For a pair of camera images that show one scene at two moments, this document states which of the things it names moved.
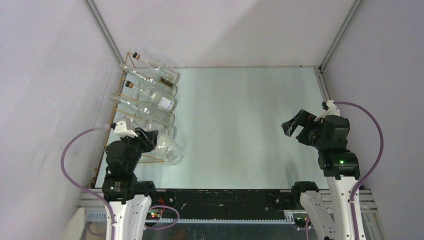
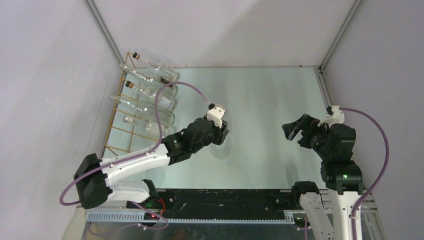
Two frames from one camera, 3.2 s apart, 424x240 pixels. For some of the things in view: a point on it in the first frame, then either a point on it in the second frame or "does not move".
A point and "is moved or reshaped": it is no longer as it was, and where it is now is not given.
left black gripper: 148,138 -> 221,133
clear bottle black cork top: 164,71 does not move
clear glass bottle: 169,150 is moved or reshaped
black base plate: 226,203 does not move
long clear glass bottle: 146,111 does not move
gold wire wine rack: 144,110 does not move
